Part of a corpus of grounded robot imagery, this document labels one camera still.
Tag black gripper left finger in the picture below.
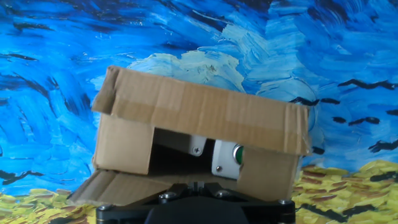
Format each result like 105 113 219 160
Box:
95 182 197 224

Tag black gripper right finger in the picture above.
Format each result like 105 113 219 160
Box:
196 182 297 224

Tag brown cardboard box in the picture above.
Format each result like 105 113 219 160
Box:
66 65 313 208

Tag Van Gogh wheatfield print cloth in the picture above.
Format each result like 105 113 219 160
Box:
0 0 398 224

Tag white push-button switch box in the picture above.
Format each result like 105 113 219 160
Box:
186 134 245 180

